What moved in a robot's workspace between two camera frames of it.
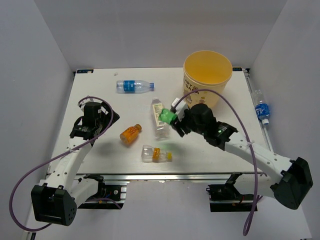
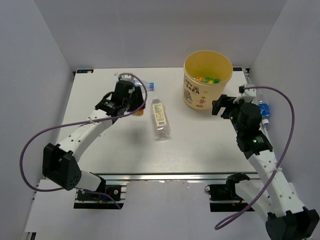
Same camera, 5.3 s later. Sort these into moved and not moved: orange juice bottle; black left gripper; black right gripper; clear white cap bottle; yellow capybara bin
Moved: orange juice bottle; black left gripper; black right gripper
Not moved: clear white cap bottle; yellow capybara bin
